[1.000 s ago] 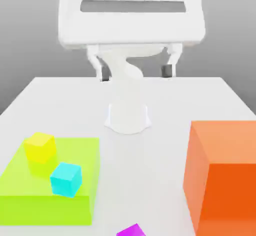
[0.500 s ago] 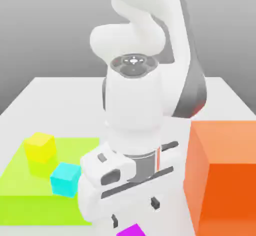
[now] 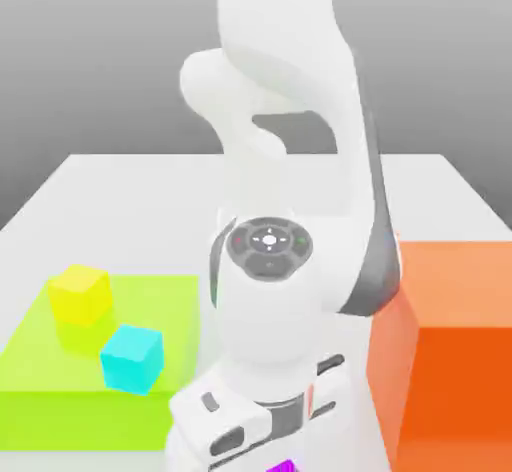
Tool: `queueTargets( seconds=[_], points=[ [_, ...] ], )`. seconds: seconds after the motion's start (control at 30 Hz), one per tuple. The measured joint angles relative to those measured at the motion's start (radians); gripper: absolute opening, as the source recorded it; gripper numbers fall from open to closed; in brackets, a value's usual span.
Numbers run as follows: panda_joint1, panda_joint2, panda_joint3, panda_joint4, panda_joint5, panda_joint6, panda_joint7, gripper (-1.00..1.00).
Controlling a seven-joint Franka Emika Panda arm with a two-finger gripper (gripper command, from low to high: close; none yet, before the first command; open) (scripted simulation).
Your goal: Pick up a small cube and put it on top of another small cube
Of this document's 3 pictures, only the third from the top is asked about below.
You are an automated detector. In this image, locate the large orange box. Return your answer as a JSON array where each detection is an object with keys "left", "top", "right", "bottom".
[{"left": 365, "top": 239, "right": 512, "bottom": 472}]

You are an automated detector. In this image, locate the large lime green box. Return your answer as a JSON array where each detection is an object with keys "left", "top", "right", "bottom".
[{"left": 0, "top": 274, "right": 201, "bottom": 453}]

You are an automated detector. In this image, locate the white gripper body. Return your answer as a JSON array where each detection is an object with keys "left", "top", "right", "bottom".
[{"left": 165, "top": 433, "right": 321, "bottom": 472}]

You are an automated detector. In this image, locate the small cyan cube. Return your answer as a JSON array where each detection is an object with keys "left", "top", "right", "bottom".
[{"left": 99, "top": 323, "right": 166, "bottom": 397}]

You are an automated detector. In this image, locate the small yellow cube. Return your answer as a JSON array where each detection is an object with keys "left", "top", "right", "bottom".
[{"left": 47, "top": 264, "right": 114, "bottom": 328}]

